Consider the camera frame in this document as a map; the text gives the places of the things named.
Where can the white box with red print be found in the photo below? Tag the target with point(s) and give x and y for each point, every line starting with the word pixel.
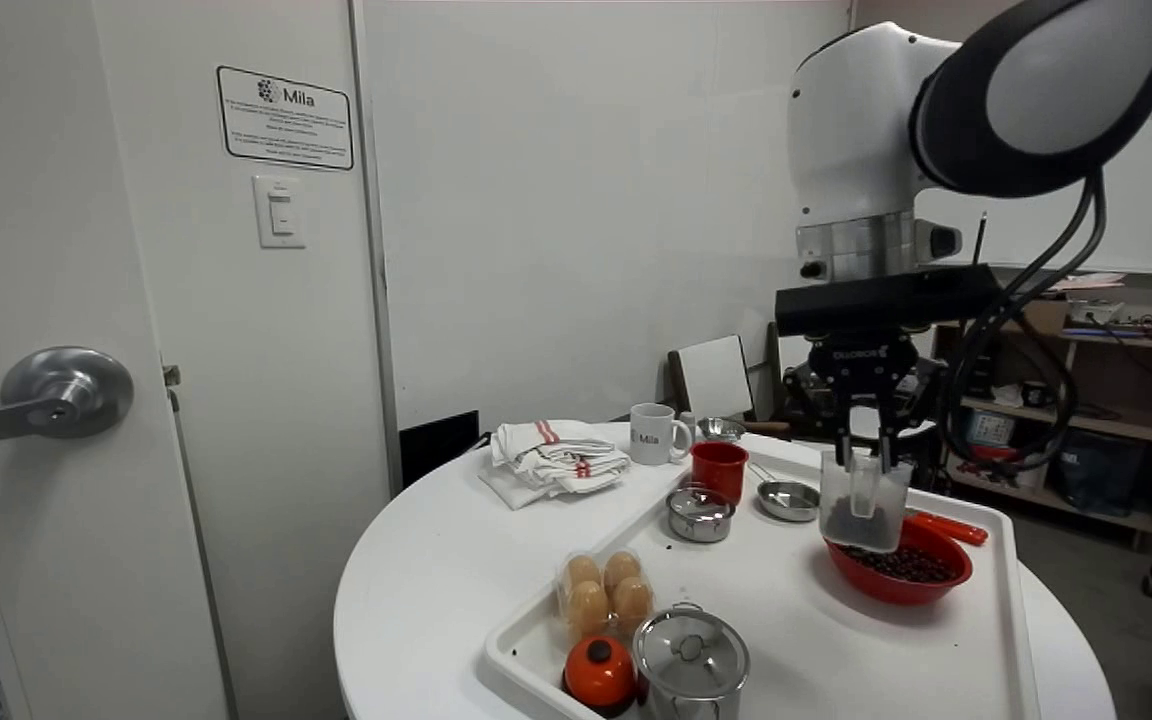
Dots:
pixel 1002 468

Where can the steel pot with glass lid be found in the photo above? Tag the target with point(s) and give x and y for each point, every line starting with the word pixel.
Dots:
pixel 688 663

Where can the white square panel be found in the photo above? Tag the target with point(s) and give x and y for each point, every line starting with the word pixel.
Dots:
pixel 712 372

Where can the thin black pole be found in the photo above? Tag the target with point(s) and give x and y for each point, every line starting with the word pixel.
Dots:
pixel 978 240

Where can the red tomato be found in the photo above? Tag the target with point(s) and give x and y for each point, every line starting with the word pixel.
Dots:
pixel 596 674

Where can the white light switch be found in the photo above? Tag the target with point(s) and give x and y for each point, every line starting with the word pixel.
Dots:
pixel 279 215

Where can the white door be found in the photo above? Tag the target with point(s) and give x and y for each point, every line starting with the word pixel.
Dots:
pixel 40 201

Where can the wooden shelf unit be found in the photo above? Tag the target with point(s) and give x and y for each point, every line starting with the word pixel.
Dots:
pixel 1136 386

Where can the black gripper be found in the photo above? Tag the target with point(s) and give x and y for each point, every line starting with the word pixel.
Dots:
pixel 878 372

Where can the small steel bowl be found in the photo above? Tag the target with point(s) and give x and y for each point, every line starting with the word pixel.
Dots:
pixel 784 500

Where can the clear egg carton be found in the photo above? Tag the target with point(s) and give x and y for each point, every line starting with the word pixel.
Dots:
pixel 605 587

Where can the dark storage bin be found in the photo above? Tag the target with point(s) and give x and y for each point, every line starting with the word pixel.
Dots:
pixel 1097 479

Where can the red cup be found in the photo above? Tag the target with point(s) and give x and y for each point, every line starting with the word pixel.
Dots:
pixel 718 475

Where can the dark beans in bowl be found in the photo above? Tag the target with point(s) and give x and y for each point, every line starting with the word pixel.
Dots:
pixel 923 565

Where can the white wall sign plaque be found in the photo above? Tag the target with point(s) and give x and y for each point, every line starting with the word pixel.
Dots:
pixel 284 117

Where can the white mug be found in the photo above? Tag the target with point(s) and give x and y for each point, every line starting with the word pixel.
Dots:
pixel 654 435

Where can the small steel cup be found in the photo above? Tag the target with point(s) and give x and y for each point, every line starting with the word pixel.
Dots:
pixel 712 429

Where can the red bowl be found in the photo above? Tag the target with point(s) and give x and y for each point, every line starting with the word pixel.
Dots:
pixel 930 587

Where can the white cloth with red print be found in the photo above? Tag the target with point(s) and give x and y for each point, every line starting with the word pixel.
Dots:
pixel 543 461

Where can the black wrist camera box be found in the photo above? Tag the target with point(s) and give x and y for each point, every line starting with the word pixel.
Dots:
pixel 890 301

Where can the cardboard box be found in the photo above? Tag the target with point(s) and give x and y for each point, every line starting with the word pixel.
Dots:
pixel 1043 316

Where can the white plastic tray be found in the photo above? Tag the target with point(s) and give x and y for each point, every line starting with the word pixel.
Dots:
pixel 923 663

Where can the clear plastic measuring jug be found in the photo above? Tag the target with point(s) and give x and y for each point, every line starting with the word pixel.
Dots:
pixel 862 500

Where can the tan egg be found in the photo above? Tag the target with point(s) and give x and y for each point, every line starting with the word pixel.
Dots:
pixel 580 575
pixel 632 599
pixel 589 610
pixel 621 565

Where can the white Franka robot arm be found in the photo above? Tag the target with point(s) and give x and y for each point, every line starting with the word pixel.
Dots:
pixel 858 123

